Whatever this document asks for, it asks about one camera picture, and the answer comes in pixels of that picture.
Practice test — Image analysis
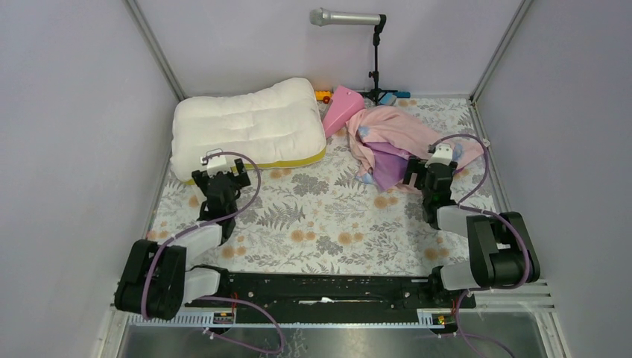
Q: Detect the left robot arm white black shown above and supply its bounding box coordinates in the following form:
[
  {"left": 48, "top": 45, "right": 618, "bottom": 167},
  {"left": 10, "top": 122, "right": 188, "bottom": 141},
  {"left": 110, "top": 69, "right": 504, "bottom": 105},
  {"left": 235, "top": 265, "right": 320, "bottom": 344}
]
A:
[{"left": 114, "top": 153, "right": 259, "bottom": 320}]

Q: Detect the silver microphone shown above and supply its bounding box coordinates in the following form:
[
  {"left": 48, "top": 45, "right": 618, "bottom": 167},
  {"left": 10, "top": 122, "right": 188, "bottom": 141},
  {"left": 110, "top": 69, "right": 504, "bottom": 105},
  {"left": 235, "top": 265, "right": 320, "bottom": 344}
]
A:
[{"left": 309, "top": 7, "right": 385, "bottom": 27}]

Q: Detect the pink purple Elsa pillowcase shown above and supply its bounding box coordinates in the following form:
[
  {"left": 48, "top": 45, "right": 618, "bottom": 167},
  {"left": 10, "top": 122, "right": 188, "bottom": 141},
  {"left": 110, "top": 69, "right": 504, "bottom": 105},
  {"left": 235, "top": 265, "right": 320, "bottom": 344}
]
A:
[{"left": 345, "top": 104, "right": 485, "bottom": 194}]

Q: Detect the floral table mat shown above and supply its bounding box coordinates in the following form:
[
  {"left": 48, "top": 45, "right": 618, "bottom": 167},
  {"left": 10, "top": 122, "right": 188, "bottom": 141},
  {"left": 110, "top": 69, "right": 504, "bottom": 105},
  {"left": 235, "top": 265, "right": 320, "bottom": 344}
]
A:
[{"left": 147, "top": 98, "right": 475, "bottom": 276}]

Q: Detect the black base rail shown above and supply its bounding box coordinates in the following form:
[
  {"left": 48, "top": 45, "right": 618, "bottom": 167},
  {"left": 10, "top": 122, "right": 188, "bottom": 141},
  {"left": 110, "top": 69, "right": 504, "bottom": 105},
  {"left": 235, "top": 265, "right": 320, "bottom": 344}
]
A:
[{"left": 190, "top": 271, "right": 461, "bottom": 325}]

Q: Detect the purple cable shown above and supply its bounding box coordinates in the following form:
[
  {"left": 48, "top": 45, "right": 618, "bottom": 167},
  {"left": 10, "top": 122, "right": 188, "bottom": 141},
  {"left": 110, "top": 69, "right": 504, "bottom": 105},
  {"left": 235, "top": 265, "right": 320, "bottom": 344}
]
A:
[
  {"left": 140, "top": 151, "right": 262, "bottom": 321},
  {"left": 428, "top": 133, "right": 532, "bottom": 290}
]

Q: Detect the pink wedge box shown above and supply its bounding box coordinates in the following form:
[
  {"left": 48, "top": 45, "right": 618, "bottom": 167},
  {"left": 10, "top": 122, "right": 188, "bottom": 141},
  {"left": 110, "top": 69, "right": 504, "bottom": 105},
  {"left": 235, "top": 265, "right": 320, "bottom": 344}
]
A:
[{"left": 322, "top": 86, "right": 365, "bottom": 139}]

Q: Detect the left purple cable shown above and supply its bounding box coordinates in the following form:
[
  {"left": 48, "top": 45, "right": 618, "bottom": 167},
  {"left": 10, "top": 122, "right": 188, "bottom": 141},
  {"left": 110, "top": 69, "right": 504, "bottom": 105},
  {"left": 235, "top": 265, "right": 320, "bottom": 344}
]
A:
[{"left": 140, "top": 151, "right": 262, "bottom": 321}]

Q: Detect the small light blue block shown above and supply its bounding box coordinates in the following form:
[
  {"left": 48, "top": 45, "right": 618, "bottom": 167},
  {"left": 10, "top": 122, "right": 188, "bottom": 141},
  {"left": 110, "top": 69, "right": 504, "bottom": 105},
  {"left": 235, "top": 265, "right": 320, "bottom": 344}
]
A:
[{"left": 379, "top": 92, "right": 397, "bottom": 106}]

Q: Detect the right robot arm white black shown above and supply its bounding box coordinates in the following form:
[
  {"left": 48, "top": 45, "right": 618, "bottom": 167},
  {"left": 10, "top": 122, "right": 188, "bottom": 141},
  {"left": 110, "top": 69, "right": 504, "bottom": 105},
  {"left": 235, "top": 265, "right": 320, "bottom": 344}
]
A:
[{"left": 403, "top": 157, "right": 540, "bottom": 307}]

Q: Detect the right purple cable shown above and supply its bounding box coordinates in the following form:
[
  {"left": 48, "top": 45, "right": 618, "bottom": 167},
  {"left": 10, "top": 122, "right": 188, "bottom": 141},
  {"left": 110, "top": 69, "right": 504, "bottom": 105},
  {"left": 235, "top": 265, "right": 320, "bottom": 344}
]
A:
[{"left": 428, "top": 133, "right": 532, "bottom": 290}]

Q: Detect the orange yellow toy wagon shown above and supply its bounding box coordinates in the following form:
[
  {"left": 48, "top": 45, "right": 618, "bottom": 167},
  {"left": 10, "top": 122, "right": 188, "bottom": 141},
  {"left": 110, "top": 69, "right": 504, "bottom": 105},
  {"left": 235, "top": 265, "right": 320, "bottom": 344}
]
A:
[{"left": 315, "top": 90, "right": 333, "bottom": 104}]

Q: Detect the white pillow yellow edge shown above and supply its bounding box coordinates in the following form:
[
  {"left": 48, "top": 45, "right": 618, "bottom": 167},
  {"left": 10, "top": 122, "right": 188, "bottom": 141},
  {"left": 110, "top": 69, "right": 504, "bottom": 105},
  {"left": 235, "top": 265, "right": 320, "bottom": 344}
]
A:
[{"left": 171, "top": 78, "right": 327, "bottom": 182}]

